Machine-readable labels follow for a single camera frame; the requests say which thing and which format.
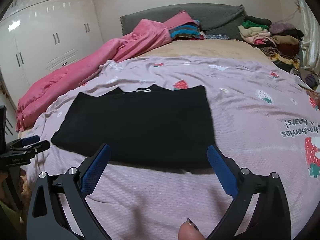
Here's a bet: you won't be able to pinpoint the black IKISS t-shirt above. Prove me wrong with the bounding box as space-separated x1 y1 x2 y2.
51 85 215 170

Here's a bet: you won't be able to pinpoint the pile of folded clothes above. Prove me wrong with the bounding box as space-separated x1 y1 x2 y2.
238 16 304 72

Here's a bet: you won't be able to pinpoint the striped colourful folded clothes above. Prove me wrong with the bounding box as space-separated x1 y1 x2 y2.
169 21 206 40

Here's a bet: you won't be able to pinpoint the right hand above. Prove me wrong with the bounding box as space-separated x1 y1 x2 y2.
178 218 206 240

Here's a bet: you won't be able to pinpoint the green sleeve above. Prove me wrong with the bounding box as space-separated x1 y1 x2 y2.
1 201 25 239

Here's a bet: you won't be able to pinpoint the white wardrobe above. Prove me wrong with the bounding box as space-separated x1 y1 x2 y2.
1 0 103 105

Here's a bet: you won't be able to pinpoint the floral laundry basket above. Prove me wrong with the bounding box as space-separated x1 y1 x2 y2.
295 68 319 111

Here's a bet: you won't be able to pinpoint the cream satin curtain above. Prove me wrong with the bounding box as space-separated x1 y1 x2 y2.
296 0 320 74

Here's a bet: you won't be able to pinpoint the pink quilt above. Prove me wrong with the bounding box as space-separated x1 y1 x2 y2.
16 11 199 132

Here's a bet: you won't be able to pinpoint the beige bed sheet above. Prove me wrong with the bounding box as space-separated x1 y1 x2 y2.
140 39 274 66

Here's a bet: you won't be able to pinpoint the grey headboard cover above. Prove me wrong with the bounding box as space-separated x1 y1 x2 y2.
120 3 245 41

